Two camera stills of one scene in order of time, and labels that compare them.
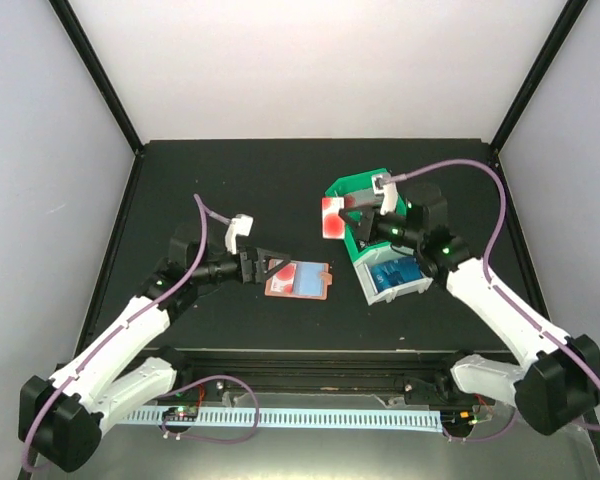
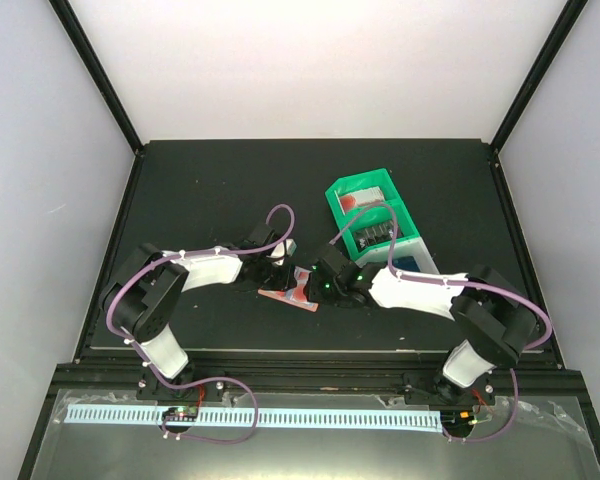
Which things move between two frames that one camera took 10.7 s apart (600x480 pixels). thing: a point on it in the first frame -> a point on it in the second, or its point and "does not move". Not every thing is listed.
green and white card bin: [359, 191] does not move
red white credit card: [333, 226] -> [297, 293]
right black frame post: [565, 23] does not move
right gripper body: [379, 233] -> [328, 294]
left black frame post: [68, 21] does not move
